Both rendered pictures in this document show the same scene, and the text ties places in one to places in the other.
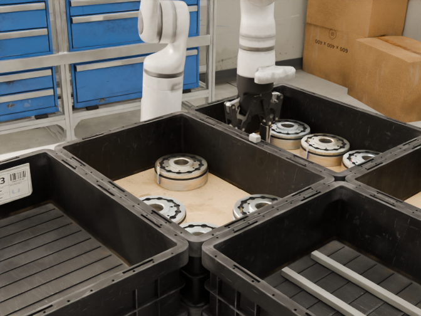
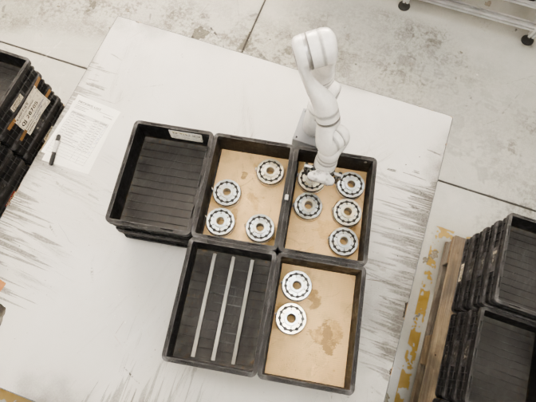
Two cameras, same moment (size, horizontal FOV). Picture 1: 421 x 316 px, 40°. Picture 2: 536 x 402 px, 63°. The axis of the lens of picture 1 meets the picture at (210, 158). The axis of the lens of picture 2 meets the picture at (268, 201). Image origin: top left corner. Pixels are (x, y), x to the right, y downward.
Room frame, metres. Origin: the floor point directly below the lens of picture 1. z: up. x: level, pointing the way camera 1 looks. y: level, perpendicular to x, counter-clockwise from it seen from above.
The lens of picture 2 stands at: (0.59, -0.44, 2.38)
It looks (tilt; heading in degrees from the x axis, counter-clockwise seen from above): 71 degrees down; 50
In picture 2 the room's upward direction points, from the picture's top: 2 degrees clockwise
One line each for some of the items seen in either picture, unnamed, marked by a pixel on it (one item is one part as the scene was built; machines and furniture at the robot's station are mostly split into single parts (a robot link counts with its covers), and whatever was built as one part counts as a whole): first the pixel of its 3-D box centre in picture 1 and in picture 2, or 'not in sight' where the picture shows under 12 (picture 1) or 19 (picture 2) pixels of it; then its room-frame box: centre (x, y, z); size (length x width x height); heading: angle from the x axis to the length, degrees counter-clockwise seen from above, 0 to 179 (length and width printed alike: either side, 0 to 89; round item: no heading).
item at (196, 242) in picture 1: (188, 168); (244, 190); (0.88, 0.04, 0.92); 0.40 x 0.30 x 0.02; 42
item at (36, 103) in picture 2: not in sight; (32, 110); (0.41, 1.21, 0.41); 0.31 x 0.02 x 0.16; 32
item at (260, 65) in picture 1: (262, 59); (325, 164); (1.12, -0.10, 1.04); 0.11 x 0.09 x 0.06; 34
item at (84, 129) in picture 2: not in sight; (80, 132); (0.54, 0.74, 0.70); 0.33 x 0.23 x 0.01; 32
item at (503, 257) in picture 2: not in sight; (510, 276); (1.68, -0.87, 0.37); 0.40 x 0.30 x 0.45; 32
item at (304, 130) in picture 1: (287, 128); (350, 184); (1.21, -0.17, 0.86); 0.10 x 0.10 x 0.01
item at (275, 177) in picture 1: (187, 194); (245, 195); (0.88, 0.04, 0.87); 0.40 x 0.30 x 0.11; 42
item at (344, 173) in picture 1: (305, 126); (329, 203); (1.08, -0.19, 0.92); 0.40 x 0.30 x 0.02; 42
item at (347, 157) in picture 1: (368, 161); (343, 241); (1.05, -0.31, 0.86); 0.10 x 0.10 x 0.01
